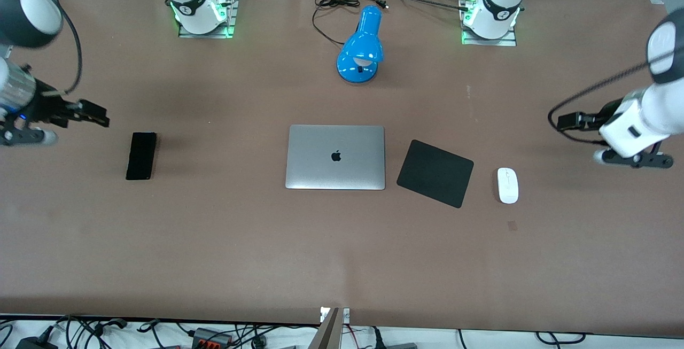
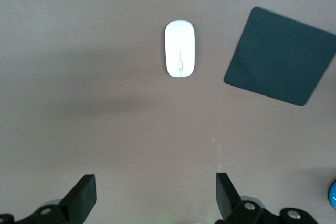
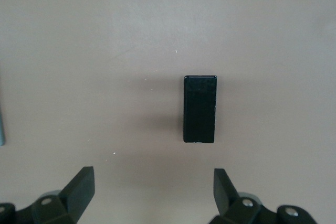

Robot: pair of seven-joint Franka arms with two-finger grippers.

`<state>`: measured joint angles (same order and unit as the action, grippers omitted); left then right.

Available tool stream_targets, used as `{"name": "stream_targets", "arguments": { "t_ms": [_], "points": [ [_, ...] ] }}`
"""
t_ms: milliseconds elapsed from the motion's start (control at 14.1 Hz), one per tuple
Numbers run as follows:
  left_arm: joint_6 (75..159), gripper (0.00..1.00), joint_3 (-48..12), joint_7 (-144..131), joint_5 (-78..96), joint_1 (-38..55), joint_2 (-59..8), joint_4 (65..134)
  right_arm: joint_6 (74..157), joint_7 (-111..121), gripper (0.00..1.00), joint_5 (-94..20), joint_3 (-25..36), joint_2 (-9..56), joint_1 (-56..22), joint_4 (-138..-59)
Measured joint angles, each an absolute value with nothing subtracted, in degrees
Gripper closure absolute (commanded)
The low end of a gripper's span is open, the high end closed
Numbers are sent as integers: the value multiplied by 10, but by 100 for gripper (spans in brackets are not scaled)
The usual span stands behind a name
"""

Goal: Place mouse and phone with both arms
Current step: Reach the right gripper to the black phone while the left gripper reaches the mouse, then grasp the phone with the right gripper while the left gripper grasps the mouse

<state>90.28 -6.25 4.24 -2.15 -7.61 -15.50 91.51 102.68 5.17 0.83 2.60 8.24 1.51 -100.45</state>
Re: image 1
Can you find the silver closed laptop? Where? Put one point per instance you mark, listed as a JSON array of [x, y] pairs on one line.
[[335, 157]]

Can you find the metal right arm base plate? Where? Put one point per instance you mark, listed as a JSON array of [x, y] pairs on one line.
[[230, 15]]

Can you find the blue desk lamp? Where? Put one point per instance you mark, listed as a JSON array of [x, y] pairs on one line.
[[360, 49]]

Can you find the black smartphone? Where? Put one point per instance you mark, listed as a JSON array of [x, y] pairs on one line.
[[141, 155]]

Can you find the white computer mouse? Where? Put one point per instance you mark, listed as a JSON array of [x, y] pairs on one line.
[[507, 185]]

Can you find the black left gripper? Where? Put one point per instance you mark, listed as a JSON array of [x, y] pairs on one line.
[[604, 115]]

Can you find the grey box with orange connectors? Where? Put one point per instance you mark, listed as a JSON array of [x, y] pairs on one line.
[[212, 336]]

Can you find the black power adapter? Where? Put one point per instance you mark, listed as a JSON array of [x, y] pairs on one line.
[[36, 343]]

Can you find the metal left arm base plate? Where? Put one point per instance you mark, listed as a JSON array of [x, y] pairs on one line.
[[489, 40]]

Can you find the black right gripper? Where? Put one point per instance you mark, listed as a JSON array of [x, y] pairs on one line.
[[45, 109]]

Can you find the black mouse pad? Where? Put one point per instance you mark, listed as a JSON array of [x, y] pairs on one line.
[[435, 173]]

